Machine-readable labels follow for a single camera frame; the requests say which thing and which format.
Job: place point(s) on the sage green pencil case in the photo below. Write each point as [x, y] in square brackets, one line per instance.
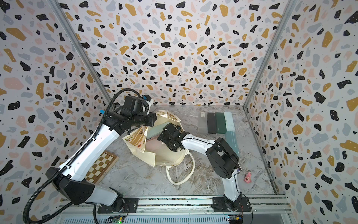
[156, 130]

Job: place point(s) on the dark green book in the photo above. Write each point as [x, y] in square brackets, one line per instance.
[221, 123]

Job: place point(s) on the light mint pencil case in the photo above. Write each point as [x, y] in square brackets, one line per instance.
[229, 121]

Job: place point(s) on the small pink toy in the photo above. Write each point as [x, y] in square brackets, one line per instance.
[247, 178]

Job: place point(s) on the wooden chessboard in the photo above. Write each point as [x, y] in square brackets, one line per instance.
[101, 167]

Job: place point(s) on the teal translucent pencil case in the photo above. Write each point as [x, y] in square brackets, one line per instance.
[230, 137]

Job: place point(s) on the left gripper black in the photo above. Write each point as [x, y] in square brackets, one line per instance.
[153, 116]

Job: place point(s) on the black pencil case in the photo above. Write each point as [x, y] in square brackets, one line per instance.
[211, 123]

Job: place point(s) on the cream floral canvas bag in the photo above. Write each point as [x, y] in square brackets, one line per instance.
[144, 144]

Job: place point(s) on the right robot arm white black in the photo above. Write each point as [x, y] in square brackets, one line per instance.
[221, 156]

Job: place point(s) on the translucent grey pencil case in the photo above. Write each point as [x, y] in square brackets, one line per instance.
[202, 122]

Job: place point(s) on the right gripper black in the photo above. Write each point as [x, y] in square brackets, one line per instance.
[163, 139]

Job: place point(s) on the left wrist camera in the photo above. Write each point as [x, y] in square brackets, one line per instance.
[139, 105]

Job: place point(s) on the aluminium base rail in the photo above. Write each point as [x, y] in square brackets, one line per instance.
[254, 209]

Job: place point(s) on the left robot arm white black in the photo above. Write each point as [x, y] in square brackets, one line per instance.
[70, 180]

